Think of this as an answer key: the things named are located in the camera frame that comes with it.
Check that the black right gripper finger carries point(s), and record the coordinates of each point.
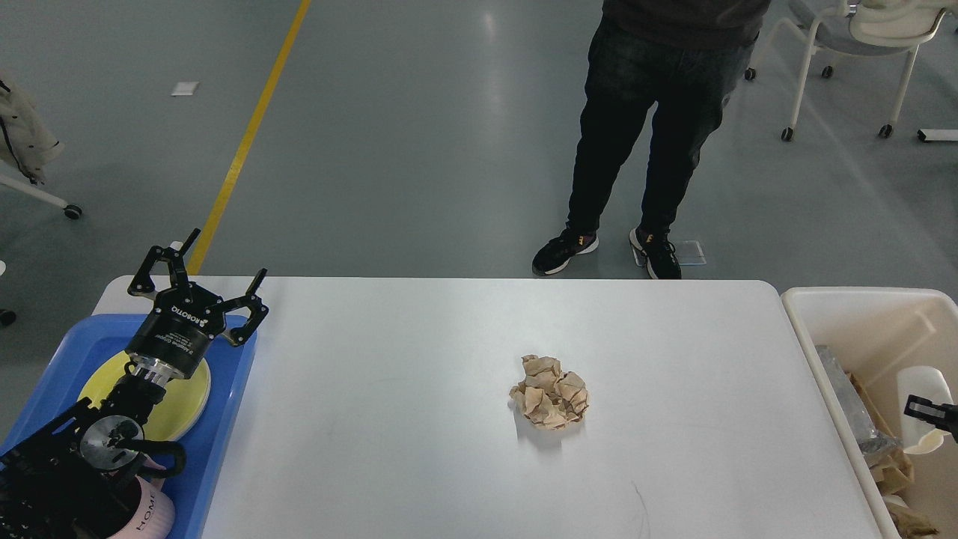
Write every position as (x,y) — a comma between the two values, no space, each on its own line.
(940,416)

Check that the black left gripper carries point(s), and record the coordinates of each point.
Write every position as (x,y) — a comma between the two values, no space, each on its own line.
(177,329)

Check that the white paper cup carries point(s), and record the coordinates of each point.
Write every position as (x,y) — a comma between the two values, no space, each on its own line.
(919,438)

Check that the aluminium foil tray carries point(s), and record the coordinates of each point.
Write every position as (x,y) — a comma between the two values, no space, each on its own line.
(873,444)

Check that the yellow plate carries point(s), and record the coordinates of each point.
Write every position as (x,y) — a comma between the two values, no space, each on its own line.
(102,381)

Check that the pink mug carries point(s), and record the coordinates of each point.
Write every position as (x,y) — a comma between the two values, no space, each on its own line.
(153,513)

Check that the brown paper ball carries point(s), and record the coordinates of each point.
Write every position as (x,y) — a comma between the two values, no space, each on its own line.
(549,397)

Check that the brown paper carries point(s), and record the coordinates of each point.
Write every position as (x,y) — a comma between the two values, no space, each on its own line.
(892,471)

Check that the crushed red can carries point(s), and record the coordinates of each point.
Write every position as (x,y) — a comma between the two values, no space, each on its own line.
(908,523)

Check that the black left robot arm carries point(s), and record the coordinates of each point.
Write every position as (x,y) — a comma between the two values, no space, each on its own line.
(127,429)

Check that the blue plastic tray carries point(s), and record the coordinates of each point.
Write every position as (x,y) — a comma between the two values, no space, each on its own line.
(87,346)

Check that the beige plastic bin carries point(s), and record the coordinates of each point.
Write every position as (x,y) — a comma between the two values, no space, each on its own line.
(875,333)

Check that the white chair leg with wheel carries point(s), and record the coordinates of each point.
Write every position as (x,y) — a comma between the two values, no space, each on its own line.
(71,211)

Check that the beige jacket on chair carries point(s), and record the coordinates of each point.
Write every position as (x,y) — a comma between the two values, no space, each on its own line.
(26,143)

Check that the white wheeled chair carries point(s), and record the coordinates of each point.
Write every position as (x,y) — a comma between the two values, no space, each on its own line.
(861,29)

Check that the person in dark clothes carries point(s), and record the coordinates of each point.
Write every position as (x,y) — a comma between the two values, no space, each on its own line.
(675,63)

